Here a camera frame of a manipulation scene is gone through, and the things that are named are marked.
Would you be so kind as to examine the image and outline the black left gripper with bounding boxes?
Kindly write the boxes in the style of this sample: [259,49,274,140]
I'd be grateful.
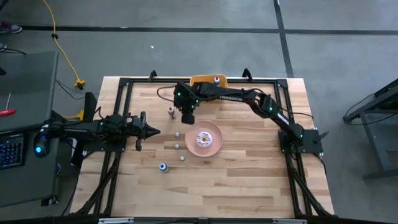
[127,111,161,152]

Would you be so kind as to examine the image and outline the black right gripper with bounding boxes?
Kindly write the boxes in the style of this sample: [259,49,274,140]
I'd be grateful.
[173,82,203,126]

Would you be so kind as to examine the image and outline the frosted toy donut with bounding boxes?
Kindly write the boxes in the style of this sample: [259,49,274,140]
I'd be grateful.
[195,131,214,149]

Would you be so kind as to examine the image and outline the pink plate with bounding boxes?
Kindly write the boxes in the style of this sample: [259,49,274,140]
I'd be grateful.
[184,119,224,158]

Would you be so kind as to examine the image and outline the yellow plastic basket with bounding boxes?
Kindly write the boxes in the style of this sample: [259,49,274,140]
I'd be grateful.
[190,73,229,88]

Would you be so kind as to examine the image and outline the black power box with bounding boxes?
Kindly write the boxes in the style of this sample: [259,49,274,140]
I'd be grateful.
[83,91,98,122]

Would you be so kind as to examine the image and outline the black lit computer mouse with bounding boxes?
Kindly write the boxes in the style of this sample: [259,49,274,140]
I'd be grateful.
[33,136,50,158]

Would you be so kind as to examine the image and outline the grey side desk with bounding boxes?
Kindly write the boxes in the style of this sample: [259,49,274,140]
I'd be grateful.
[0,50,60,208]

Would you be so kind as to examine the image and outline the backlit keyboard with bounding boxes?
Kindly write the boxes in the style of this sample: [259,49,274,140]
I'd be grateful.
[0,133,25,170]

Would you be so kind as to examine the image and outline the grey metal table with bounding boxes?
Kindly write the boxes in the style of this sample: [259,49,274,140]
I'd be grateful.
[341,77,398,181]

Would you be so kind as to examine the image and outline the black aluminium table frame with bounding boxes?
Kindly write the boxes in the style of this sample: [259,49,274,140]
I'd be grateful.
[70,76,335,218]

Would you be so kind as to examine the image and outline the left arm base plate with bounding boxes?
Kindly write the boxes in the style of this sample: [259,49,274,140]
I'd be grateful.
[72,136,127,154]

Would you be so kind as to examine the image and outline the yellow extension cable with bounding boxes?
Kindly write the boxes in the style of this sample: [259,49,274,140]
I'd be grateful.
[42,0,87,90]

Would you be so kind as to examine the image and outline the silver metal bracket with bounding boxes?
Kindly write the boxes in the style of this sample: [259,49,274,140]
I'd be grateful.
[98,217,134,224]
[272,218,308,224]

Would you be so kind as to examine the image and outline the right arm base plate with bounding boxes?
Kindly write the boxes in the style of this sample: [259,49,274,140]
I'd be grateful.
[278,129,324,154]

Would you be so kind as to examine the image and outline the black lever handle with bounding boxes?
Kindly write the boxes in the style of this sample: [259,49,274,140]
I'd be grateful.
[313,131,330,144]

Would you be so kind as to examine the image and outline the red handled screwdriver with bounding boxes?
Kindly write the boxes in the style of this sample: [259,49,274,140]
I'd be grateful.
[0,92,16,117]

